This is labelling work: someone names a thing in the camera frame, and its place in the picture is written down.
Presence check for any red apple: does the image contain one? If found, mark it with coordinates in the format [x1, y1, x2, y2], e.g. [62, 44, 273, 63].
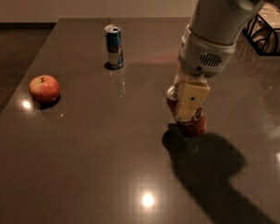
[28, 75, 60, 103]

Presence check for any red coke can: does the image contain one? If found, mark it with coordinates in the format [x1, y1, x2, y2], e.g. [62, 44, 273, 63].
[166, 84, 206, 138]

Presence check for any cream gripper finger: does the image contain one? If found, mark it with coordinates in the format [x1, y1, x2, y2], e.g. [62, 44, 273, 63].
[174, 64, 189, 92]
[175, 75, 210, 121]

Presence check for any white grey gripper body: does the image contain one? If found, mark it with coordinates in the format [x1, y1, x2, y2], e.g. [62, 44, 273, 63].
[178, 25, 236, 77]

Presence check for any black wire basket with napkins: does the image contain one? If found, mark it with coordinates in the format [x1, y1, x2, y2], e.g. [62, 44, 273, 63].
[243, 4, 280, 56]

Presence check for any blue silver energy drink can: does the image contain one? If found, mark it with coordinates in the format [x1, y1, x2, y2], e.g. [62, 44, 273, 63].
[105, 24, 124, 69]

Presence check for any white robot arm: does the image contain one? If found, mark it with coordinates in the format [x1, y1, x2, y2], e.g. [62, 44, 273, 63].
[175, 0, 280, 122]

